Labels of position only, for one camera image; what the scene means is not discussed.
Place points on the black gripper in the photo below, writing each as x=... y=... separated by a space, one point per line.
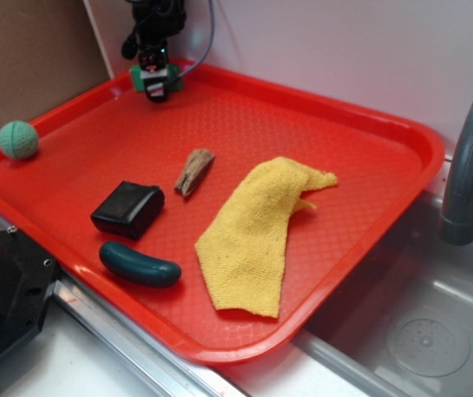
x=155 y=21

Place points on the green rectangular block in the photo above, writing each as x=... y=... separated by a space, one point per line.
x=172 y=71

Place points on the brown wood piece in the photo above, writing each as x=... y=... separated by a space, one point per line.
x=195 y=169

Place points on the brown cardboard panel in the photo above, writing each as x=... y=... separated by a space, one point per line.
x=48 y=55

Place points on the black leather wallet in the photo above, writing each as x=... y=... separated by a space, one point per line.
x=129 y=210

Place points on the green textured ball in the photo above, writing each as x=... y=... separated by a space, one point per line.
x=19 y=140

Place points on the dark green oblong toy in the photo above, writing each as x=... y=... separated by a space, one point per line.
x=139 y=268

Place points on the yellow knitted cloth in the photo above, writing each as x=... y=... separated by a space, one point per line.
x=242 y=253

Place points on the grey sink faucet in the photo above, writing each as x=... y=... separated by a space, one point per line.
x=470 y=157

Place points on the grey sink basin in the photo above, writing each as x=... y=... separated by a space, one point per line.
x=401 y=323

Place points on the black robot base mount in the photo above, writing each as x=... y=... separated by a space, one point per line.
x=27 y=280

